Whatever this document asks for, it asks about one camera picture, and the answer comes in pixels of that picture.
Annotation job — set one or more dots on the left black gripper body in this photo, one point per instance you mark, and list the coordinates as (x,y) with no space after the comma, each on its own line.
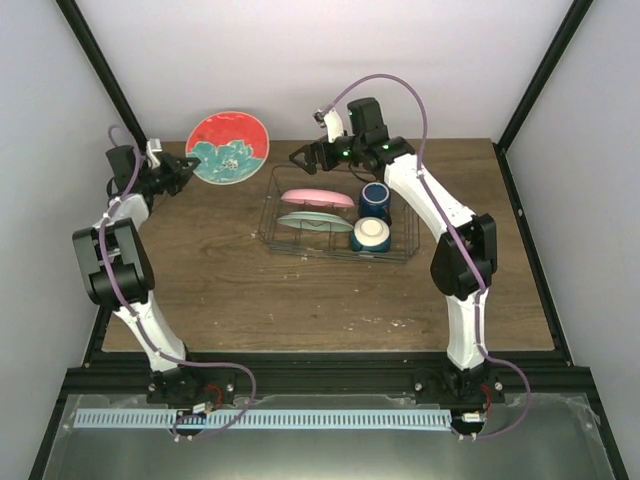
(161,180)

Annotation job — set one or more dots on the wire dish rack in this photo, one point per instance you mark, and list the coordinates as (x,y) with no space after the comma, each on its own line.
(405,228)

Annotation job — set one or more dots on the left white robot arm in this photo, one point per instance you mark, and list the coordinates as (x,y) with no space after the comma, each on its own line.
(115,269)

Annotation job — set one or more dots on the pink top plate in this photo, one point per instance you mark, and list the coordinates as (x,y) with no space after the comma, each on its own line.
(318,198)

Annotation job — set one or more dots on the dark blue mug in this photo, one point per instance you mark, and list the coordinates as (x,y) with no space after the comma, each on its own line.
(375,201)

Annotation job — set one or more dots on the left black frame post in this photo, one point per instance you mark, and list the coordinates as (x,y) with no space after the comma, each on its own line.
(93,52)

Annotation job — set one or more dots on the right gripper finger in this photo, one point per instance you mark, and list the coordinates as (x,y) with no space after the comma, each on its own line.
(307,162)
(310,149)

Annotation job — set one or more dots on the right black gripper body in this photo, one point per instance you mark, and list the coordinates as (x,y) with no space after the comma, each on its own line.
(358,145)

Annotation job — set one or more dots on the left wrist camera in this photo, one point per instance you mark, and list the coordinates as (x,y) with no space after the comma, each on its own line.
(153,150)

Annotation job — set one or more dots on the teal white bowl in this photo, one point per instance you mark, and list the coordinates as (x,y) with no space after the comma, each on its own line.
(370,234)

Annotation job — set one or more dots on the black frame post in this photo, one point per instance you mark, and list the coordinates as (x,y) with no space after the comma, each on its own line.
(562,38)
(93,52)

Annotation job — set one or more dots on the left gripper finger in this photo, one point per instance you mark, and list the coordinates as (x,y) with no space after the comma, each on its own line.
(177,180)
(174,162)

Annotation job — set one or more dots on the light blue slotted strip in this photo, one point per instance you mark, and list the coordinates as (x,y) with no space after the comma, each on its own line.
(257,419)

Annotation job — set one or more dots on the right black frame post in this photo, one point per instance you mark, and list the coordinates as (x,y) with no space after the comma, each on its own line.
(562,38)

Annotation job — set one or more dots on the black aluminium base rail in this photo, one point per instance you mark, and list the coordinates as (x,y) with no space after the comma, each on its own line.
(425,376)

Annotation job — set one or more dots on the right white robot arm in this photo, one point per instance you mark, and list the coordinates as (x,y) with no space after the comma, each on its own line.
(465,258)

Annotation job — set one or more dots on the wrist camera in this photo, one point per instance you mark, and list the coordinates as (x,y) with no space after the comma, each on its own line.
(153,150)
(330,120)

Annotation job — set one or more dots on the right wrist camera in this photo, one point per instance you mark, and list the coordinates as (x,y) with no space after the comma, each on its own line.
(330,120)

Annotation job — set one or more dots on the mint green plate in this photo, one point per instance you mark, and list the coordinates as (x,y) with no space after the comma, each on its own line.
(315,221)

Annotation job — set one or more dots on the pink plate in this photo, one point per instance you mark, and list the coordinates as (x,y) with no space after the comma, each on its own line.
(318,198)
(230,146)

